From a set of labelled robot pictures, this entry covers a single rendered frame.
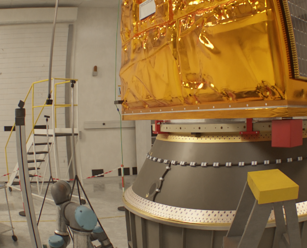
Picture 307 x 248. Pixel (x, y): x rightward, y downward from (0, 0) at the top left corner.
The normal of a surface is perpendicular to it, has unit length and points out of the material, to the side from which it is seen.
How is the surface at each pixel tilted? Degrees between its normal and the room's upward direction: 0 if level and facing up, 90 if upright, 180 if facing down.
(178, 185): 62
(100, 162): 90
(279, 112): 90
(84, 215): 82
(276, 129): 90
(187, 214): 43
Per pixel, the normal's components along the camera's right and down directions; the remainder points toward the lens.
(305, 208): -0.02, -0.73
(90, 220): 0.73, -0.15
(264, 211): -0.16, -0.05
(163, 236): -0.76, 0.02
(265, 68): -0.87, 0.06
